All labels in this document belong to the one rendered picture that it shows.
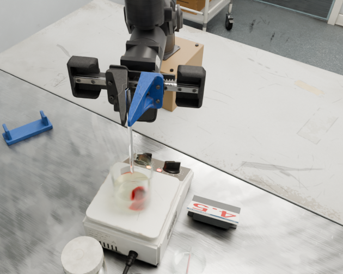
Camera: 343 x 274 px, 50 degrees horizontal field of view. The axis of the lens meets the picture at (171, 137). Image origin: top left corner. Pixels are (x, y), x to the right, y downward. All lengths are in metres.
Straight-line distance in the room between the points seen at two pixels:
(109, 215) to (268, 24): 2.86
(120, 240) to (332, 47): 2.76
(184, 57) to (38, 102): 0.36
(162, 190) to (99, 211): 0.10
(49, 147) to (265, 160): 0.45
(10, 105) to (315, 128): 0.71
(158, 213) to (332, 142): 0.46
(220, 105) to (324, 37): 2.43
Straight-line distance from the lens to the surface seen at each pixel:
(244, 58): 1.08
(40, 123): 0.86
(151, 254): 0.59
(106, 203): 0.59
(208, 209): 0.67
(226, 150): 0.79
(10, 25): 2.23
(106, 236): 0.60
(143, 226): 0.56
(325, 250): 0.71
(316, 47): 3.12
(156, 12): 0.55
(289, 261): 0.67
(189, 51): 0.88
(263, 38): 3.08
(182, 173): 0.68
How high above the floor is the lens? 1.47
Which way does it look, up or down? 45 degrees down
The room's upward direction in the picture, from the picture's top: 3 degrees clockwise
